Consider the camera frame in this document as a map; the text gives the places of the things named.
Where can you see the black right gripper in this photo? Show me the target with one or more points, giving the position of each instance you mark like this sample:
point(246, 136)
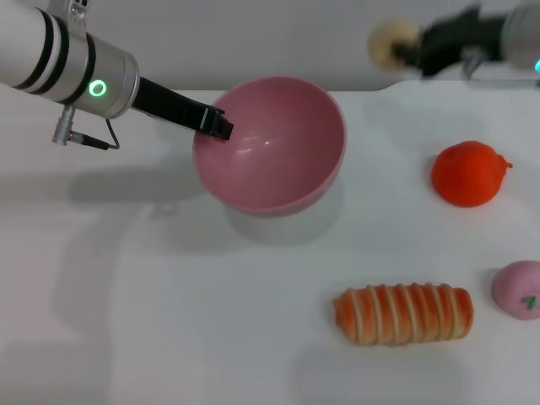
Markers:
point(455, 36)

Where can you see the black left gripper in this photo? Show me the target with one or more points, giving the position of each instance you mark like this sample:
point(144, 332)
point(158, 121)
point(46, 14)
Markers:
point(169, 103)

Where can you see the beige egg yolk pastry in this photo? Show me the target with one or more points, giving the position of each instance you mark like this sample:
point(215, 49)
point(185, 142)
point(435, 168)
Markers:
point(384, 44)

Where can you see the pink plastic bowl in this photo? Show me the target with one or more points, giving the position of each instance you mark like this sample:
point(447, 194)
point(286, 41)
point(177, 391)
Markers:
point(274, 160)

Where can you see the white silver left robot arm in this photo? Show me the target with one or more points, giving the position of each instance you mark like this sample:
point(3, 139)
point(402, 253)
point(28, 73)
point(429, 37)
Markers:
point(46, 55)

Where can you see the orange red persimmon toy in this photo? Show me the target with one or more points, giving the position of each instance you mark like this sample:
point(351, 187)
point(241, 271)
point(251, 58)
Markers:
point(466, 175)

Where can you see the pink peach bun toy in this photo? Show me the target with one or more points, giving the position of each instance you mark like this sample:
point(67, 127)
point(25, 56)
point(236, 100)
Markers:
point(514, 287)

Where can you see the orange striped bread roll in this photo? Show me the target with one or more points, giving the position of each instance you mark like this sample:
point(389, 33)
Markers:
point(405, 314)

